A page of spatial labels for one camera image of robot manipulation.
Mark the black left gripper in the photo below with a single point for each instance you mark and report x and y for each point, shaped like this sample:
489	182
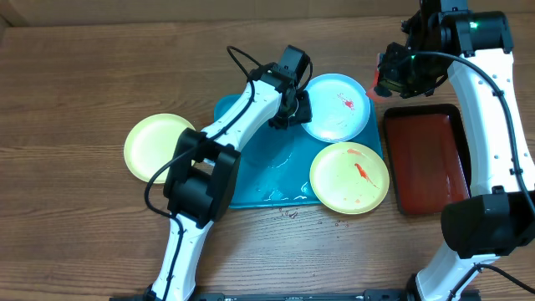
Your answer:
304	113

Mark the light blue plate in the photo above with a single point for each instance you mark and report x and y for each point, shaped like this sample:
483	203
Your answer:
340	108

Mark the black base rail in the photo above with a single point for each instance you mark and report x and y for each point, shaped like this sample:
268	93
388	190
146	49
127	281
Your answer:
367	295

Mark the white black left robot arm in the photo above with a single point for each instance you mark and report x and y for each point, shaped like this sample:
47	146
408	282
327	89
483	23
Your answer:
202	174

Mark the yellow plate with red stains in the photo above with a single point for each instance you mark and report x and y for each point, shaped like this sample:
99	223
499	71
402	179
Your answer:
151	143

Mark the yellow plate near right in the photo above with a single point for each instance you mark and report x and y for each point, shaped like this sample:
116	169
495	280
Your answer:
349	178

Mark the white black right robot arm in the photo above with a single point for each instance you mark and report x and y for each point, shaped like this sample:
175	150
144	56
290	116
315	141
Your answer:
446	41

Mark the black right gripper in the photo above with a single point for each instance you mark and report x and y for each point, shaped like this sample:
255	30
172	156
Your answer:
388	82

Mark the red cleaning sponge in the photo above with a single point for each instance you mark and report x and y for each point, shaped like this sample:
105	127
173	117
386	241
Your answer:
376	92

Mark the dark red lacquer tray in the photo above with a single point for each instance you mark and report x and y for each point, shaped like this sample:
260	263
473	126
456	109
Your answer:
429	157

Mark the teal plastic tray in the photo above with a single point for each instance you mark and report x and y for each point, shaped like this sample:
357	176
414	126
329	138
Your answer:
274	169

